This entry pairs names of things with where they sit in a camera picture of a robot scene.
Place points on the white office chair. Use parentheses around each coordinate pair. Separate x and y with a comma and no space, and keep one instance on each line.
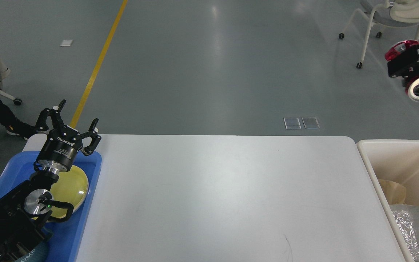
(387,13)

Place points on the floor socket plate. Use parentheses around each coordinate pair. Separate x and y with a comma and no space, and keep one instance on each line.
(311,122)
(292,123)

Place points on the yellow plate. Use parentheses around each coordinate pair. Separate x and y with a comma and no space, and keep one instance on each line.
(35,204)

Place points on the blue plastic tray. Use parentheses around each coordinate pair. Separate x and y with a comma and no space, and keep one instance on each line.
(65,242)

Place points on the brown paper bag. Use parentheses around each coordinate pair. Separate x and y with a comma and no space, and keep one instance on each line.
(394,192)

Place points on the cream plastic bin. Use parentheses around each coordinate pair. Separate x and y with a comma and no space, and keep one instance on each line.
(398,161)

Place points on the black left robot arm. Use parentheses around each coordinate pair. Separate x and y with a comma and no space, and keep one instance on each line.
(21,232)

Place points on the left floor socket plate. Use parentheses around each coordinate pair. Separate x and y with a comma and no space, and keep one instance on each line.
(292,123)

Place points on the teal mug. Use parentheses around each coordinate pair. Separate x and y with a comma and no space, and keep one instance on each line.
(38,254)

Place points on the aluminium foil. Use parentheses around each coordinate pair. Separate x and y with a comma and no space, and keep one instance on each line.
(407,219)

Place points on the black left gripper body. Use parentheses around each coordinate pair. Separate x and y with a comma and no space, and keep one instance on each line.
(59,150)

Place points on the right floor socket plate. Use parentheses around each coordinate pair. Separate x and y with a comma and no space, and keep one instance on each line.
(311,122)

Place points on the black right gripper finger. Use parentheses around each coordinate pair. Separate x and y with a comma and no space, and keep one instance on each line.
(403,63)

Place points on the white chair leg with caster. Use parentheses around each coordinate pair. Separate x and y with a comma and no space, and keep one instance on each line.
(16,101)

